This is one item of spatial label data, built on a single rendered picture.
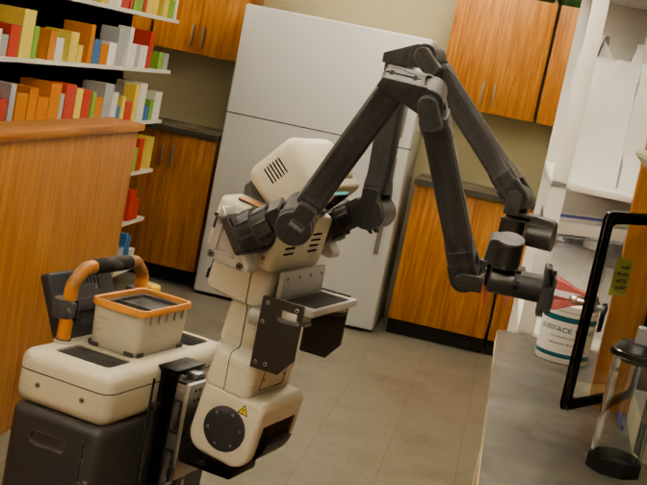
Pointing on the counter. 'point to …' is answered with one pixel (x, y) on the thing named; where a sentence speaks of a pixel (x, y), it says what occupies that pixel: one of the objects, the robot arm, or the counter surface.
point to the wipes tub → (557, 334)
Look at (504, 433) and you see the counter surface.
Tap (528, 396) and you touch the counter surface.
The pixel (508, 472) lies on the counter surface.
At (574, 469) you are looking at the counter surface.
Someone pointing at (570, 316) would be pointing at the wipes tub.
